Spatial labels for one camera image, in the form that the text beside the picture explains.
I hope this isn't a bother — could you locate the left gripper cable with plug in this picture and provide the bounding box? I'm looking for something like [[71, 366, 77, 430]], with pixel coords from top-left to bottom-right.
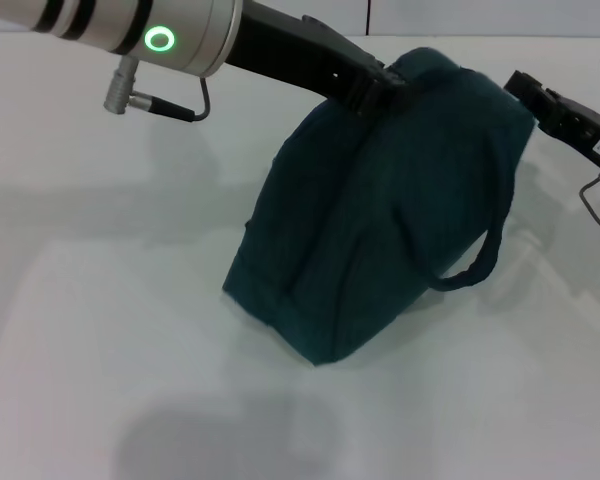
[[103, 54, 211, 124]]

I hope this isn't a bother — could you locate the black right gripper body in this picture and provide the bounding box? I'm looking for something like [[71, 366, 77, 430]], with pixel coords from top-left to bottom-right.
[[543, 93, 600, 172]]

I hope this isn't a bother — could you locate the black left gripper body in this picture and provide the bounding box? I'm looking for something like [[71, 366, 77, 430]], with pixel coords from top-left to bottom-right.
[[223, 0, 385, 109]]

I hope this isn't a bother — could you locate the dark teal insulated lunch bag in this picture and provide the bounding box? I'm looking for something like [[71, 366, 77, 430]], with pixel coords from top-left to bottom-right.
[[222, 46, 539, 369]]

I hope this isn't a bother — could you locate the gripper cable with plug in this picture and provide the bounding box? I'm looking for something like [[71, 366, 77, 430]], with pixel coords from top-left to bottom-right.
[[103, 54, 211, 124], [579, 162, 600, 247]]

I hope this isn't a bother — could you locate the right gripper cable with plug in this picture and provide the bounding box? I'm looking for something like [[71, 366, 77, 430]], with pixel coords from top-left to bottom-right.
[[579, 162, 600, 247]]

